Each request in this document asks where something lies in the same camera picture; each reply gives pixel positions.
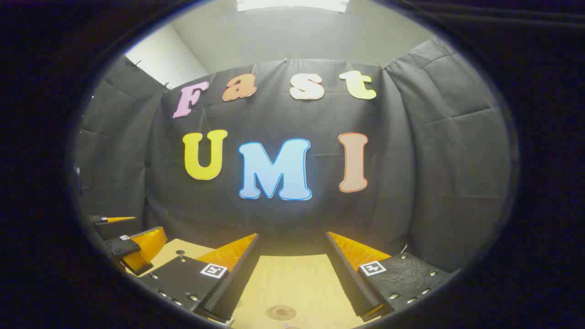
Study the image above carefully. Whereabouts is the ceiling light panel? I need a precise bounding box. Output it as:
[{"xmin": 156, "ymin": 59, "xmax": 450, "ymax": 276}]
[{"xmin": 235, "ymin": 0, "xmax": 348, "ymax": 13}]

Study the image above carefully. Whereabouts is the light wooden desktop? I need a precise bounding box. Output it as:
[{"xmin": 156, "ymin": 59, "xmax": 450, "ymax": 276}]
[{"xmin": 126, "ymin": 238, "xmax": 380, "ymax": 329}]

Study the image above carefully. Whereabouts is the black backdrop cloth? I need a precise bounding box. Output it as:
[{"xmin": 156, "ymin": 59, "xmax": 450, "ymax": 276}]
[{"xmin": 75, "ymin": 39, "xmax": 512, "ymax": 275}]

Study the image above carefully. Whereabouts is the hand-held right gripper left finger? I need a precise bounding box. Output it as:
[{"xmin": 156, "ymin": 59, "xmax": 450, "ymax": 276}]
[{"xmin": 137, "ymin": 233, "xmax": 260, "ymax": 323}]

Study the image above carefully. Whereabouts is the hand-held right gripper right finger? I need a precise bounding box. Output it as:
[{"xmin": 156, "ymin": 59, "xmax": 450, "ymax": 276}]
[{"xmin": 325, "ymin": 231, "xmax": 453, "ymax": 322}]

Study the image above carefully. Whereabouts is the round wooden coaster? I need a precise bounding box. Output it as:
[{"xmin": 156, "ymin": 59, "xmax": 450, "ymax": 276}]
[{"xmin": 265, "ymin": 305, "xmax": 298, "ymax": 321}]

